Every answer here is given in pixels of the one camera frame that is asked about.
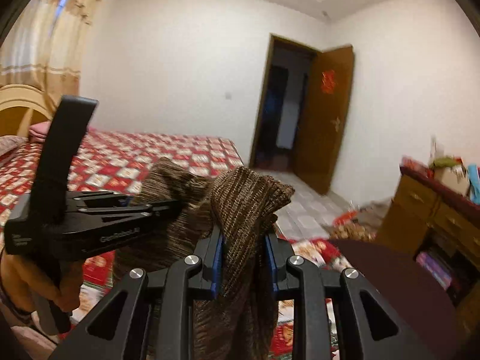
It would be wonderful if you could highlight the red checkered printed bedspread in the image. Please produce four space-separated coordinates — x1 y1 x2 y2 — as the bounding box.
0 127 338 360

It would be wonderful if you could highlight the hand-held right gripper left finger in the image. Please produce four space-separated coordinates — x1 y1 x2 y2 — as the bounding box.
49 229 225 360

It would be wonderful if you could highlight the red door decoration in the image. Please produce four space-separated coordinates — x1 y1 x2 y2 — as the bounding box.
320 69 337 95

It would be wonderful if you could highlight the brown wooden door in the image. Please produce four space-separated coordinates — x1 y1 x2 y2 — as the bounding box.
292 45 355 196

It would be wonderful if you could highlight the striped pillow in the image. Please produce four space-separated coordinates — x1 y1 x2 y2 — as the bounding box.
0 136 29 155

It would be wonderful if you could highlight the brown wooden desk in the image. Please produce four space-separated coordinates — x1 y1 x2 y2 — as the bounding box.
375 165 480 308

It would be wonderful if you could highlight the cardboard box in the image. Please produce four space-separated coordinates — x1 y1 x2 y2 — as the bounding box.
433 165 470 196

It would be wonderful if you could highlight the stack of books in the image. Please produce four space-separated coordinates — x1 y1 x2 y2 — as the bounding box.
414 249 455 290

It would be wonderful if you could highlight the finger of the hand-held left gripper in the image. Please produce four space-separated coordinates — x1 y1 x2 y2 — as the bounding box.
80 199 185 223
64 190 134 208

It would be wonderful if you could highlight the dark maroon cloth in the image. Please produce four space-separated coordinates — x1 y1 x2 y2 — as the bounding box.
330 238 460 360

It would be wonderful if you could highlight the beige curtain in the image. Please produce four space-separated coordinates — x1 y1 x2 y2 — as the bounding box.
0 0 109 100

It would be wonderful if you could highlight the pink folded cloth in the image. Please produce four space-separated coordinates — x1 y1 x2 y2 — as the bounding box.
29 120 54 143

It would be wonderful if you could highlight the dark door frame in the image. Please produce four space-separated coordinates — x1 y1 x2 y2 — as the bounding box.
249 34 320 170

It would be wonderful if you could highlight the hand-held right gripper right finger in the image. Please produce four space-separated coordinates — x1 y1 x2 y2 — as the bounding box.
263 233 437 360

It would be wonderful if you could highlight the brown knitted sweater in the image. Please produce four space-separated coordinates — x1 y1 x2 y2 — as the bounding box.
112 157 296 360

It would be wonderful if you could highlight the blue packet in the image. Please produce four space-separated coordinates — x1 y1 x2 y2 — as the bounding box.
467 163 480 204

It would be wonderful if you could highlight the red packets pile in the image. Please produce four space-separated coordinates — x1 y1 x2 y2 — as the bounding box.
322 202 391 241

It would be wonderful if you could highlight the green cloth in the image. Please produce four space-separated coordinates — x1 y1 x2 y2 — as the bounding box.
429 155 463 170

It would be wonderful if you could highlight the beige wooden headboard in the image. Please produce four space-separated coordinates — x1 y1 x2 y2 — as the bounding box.
0 84 57 138

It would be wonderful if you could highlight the person's left hand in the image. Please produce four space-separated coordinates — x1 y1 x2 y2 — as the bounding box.
0 251 82 313

